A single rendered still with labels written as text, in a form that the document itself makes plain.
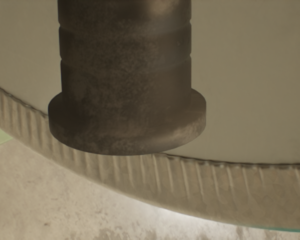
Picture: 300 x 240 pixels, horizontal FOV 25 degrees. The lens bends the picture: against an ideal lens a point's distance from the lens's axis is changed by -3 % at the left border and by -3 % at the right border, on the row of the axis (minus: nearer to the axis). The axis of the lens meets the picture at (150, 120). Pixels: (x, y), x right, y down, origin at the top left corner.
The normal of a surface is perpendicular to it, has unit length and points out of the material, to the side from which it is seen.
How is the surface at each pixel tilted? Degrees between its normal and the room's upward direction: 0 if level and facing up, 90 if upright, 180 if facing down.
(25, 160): 0
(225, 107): 90
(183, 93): 28
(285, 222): 90
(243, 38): 90
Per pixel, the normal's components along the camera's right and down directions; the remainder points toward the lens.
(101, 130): -0.03, -0.90
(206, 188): -0.67, 0.37
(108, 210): 0.64, -0.16
